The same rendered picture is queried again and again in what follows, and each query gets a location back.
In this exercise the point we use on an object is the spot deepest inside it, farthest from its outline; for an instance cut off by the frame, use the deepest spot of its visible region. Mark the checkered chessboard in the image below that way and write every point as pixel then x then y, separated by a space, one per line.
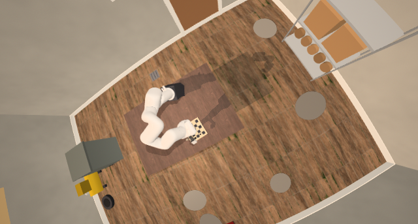
pixel 199 128

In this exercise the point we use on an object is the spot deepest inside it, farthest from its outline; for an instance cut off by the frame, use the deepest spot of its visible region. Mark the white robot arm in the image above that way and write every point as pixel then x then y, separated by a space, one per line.
pixel 155 125

